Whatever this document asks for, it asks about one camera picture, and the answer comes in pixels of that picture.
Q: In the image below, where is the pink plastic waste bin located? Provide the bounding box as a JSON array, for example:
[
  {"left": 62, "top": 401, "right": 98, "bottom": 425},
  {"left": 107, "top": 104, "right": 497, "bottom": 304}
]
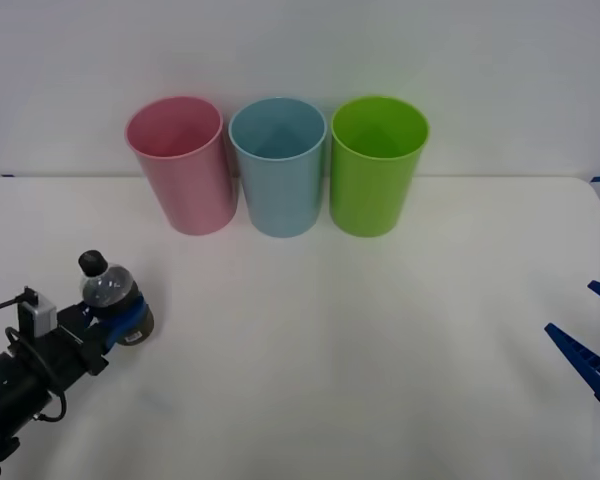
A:
[{"left": 124, "top": 95, "right": 240, "bottom": 236}]

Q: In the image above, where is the green plastic waste bin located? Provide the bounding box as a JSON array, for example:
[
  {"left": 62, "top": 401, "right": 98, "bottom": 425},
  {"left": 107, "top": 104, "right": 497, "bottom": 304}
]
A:
[{"left": 329, "top": 94, "right": 431, "bottom": 239}]

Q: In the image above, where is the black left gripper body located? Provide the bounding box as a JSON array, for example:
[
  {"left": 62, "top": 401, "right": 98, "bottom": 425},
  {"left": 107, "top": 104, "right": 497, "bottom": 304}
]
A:
[{"left": 53, "top": 301, "right": 112, "bottom": 378}]

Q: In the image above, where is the pale blue plastic waste bin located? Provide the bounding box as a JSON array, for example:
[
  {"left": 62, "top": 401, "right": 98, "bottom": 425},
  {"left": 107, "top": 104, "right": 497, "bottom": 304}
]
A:
[{"left": 227, "top": 96, "right": 328, "bottom": 239}]

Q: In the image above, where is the clear bottle with black cap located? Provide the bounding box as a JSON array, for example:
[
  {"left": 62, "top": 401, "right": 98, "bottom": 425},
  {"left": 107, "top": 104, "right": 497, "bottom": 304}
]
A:
[{"left": 77, "top": 249, "right": 156, "bottom": 347}]

